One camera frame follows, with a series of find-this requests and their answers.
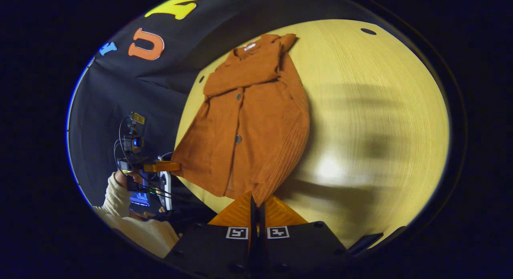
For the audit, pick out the orange button shirt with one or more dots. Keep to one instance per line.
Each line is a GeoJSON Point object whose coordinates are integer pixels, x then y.
{"type": "Point", "coordinates": [256, 122]}

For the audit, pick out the black backdrop cloth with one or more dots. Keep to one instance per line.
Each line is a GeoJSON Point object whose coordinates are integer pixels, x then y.
{"type": "Point", "coordinates": [160, 90]}

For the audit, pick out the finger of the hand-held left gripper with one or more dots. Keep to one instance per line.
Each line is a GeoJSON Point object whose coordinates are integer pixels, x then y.
{"type": "Point", "coordinates": [164, 166]}

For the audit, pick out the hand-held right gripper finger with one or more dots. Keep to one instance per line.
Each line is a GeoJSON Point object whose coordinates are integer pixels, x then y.
{"type": "Point", "coordinates": [253, 219]}
{"type": "Point", "coordinates": [261, 223]}

